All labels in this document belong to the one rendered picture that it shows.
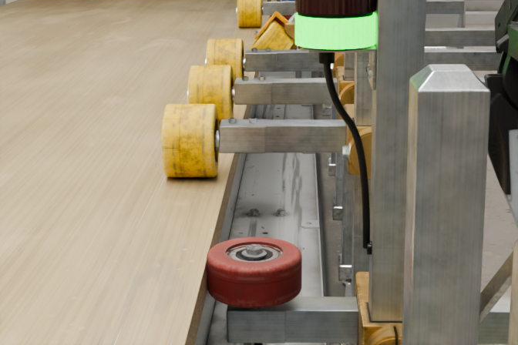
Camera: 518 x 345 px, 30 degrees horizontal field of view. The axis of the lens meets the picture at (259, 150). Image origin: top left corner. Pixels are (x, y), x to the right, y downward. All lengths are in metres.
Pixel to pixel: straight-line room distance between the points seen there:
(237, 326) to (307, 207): 1.04
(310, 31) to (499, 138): 0.18
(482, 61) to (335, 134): 0.56
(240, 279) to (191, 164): 0.26
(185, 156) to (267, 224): 0.76
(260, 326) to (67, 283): 0.17
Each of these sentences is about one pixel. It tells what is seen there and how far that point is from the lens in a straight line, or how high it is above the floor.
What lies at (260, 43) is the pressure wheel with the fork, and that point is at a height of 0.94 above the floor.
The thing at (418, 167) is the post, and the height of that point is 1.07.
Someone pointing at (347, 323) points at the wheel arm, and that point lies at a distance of 0.83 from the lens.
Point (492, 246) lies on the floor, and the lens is 3.51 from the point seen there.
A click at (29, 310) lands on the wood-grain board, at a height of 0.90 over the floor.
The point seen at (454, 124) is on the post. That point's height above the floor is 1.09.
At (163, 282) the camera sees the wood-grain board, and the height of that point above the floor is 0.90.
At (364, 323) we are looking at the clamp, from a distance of 0.78.
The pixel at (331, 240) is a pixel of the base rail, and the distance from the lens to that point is 1.45.
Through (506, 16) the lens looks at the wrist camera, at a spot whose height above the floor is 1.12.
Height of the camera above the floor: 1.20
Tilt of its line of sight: 15 degrees down
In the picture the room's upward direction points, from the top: 1 degrees counter-clockwise
